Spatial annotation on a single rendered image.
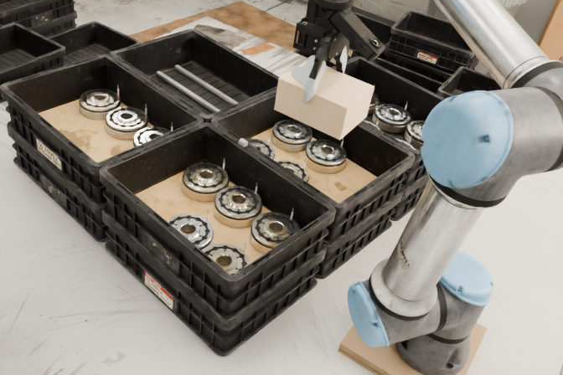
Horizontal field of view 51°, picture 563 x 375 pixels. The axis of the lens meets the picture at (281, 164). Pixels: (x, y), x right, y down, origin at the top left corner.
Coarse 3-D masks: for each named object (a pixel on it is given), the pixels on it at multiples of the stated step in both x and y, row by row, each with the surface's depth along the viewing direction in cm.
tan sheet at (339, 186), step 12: (264, 132) 156; (276, 156) 148; (288, 156) 149; (300, 156) 150; (348, 168) 148; (360, 168) 149; (312, 180) 142; (324, 180) 143; (336, 180) 144; (348, 180) 144; (360, 180) 145; (372, 180) 146; (324, 192) 139; (336, 192) 140; (348, 192) 141
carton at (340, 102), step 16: (288, 80) 120; (320, 80) 122; (336, 80) 123; (352, 80) 124; (288, 96) 121; (320, 96) 117; (336, 96) 118; (352, 96) 118; (368, 96) 122; (288, 112) 123; (304, 112) 121; (320, 112) 119; (336, 112) 116; (352, 112) 118; (320, 128) 120; (336, 128) 118; (352, 128) 122
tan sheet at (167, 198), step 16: (176, 176) 137; (144, 192) 131; (160, 192) 132; (176, 192) 133; (160, 208) 128; (176, 208) 128; (192, 208) 129; (208, 208) 130; (224, 224) 126; (224, 240) 123; (240, 240) 123; (256, 256) 120
